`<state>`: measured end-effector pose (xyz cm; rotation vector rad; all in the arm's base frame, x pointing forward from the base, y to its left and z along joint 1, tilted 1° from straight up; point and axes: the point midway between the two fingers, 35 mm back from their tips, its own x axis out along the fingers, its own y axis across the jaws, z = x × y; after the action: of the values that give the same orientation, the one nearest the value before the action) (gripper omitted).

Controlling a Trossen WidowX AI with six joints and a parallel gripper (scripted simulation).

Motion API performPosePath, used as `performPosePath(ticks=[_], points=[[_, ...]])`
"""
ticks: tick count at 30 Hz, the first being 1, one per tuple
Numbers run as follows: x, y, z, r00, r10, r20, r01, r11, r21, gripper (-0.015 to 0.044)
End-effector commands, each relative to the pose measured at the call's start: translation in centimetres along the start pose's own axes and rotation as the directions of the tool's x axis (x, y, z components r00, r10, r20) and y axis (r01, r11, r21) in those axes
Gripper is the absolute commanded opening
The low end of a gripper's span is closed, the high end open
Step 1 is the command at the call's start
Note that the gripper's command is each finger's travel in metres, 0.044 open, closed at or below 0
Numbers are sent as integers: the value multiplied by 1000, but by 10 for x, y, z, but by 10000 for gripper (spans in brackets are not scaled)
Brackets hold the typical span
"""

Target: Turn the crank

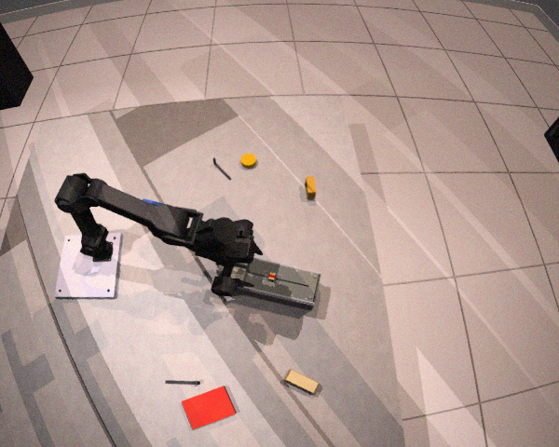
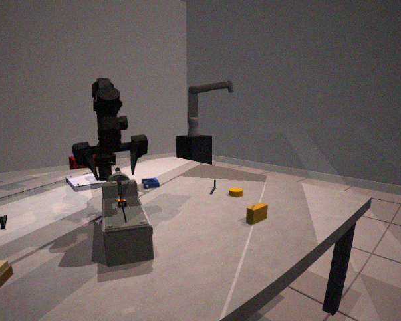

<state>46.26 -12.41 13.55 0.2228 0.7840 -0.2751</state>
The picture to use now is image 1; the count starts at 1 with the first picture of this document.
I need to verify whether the red flat rectangular block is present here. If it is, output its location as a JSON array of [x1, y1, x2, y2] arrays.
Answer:
[[182, 386, 237, 429]]

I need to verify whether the blue c-clamp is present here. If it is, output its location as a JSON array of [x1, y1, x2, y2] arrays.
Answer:
[[143, 199, 164, 206]]

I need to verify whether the short yellow cylinder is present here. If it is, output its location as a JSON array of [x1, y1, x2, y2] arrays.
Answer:
[[241, 153, 256, 169]]

